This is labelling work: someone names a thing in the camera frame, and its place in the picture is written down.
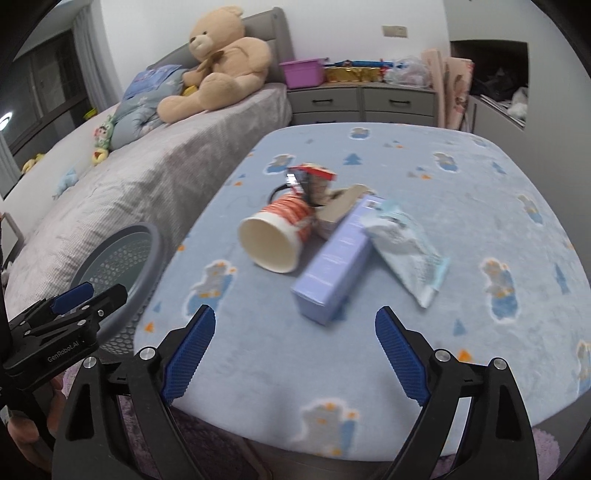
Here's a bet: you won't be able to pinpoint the torn brown cardboard piece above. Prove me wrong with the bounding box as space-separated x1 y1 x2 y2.
315 184 375 240

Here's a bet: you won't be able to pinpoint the small blue plush toy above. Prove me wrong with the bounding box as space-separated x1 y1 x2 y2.
53 168 79 199

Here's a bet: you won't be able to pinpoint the red white paper cup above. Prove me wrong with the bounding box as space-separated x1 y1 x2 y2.
238 193 315 274

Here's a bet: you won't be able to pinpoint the grey perforated trash bin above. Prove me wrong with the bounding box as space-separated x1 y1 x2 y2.
70 223 164 357

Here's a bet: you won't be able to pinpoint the large tan teddy bear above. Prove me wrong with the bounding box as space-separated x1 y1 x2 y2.
157 5 273 124

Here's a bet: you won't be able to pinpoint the pink rolled mats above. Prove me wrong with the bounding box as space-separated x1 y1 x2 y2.
421 49 475 130

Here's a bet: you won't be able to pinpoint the purple fluffy rug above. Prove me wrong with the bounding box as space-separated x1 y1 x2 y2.
52 361 273 479

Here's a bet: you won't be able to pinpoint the light blue patterned blanket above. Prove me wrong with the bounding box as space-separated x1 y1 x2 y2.
134 123 590 461

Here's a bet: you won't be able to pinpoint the red silver snack wrapper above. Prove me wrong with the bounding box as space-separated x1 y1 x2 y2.
287 163 337 207

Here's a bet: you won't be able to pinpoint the gold gift boxes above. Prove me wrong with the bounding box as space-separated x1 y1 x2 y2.
325 60 391 83

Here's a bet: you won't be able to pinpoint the grey drawer cabinet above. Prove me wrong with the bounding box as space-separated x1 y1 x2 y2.
287 82 438 127

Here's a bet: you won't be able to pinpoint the lavender cardboard box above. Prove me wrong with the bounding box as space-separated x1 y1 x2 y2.
291 195 384 325

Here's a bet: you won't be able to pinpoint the yellow plush toy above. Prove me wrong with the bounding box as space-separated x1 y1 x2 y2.
21 153 44 175

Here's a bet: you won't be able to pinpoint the small green doll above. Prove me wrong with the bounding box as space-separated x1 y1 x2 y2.
92 115 114 166

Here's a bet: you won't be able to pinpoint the grey curtain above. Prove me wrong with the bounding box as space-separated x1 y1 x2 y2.
72 1 122 112

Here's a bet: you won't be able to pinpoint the wall socket plate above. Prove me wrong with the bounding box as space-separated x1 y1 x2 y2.
382 25 408 38

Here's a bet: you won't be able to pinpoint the light blue wipes packet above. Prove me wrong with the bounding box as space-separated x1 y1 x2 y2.
361 200 450 309

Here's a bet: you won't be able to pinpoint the clear plastic bag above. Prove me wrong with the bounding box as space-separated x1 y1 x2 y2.
384 56 432 88

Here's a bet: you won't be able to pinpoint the blue folded quilt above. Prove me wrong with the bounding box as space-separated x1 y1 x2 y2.
109 64 186 151

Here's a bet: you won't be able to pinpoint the grey checked bed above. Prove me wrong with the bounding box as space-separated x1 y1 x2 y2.
1 83 291 317

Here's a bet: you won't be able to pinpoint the purple plastic tub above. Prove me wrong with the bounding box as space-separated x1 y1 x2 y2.
280 58 325 89

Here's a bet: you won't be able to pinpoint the person's left hand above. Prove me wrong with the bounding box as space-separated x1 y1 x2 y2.
7 374 66 472

